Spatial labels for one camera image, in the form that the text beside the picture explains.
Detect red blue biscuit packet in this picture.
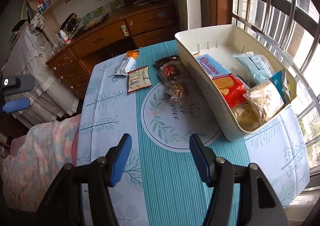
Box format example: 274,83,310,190
196,54,247,109

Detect Lipo cream biscuit packet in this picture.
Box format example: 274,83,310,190
127,66,152,93

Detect clear bag puffed rice cake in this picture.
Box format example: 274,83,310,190
244,80,284,125

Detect large light blue snack bag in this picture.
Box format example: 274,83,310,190
233,51,275,84

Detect blue white rice cracker packet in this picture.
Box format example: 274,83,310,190
270,69,291,104

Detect clear bag yellow crackers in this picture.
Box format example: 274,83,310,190
231,103,263,131

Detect pastel floral blanket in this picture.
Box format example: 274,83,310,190
2,115,81,212

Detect blue patterned tablecloth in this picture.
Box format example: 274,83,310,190
76,41,310,225

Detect wooden desk with drawers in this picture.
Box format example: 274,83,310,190
46,1,178,99

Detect white red bottle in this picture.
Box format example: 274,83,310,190
59,30,71,44

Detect red label nut packet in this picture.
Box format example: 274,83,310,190
158,61,189,104

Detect white plastic storage bin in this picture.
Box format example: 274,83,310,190
175,24,284,141

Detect orange white snack bar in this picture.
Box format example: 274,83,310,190
114,50,139,76

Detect dark red snowflake packet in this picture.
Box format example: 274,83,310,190
155,55,180,69

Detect book on desk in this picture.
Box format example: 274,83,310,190
75,13,109,35

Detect metal window grille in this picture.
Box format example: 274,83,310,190
232,0,319,190

